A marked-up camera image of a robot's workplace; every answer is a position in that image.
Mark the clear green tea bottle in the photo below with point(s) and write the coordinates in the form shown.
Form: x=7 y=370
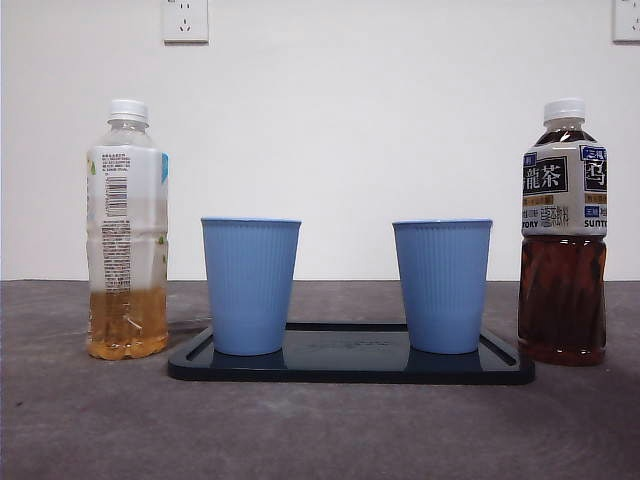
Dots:
x=127 y=175

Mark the dark oolong tea bottle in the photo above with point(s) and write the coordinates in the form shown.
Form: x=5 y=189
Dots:
x=562 y=300

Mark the blue ribbed plastic cup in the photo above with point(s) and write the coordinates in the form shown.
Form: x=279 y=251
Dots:
x=442 y=285
x=248 y=285

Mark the dark blue-green flat tray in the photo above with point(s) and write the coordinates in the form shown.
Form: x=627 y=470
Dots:
x=345 y=371

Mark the white wall socket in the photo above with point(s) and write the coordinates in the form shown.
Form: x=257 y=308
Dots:
x=627 y=22
x=185 y=22

